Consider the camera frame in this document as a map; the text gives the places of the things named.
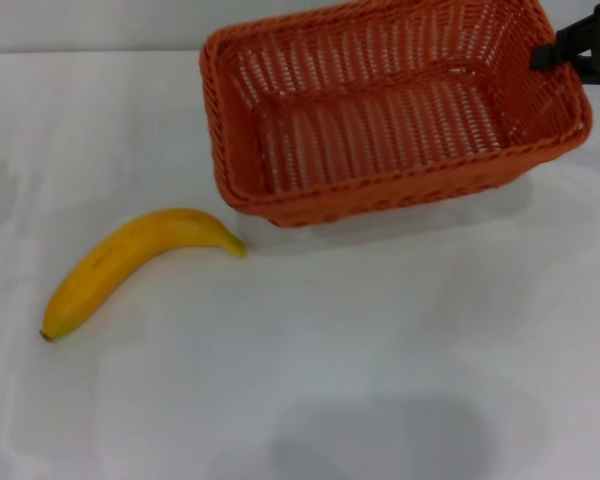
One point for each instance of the yellow banana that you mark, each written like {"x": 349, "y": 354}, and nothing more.
{"x": 130, "y": 250}

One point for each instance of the orange woven plastic basket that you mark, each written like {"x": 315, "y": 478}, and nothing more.
{"x": 380, "y": 200}

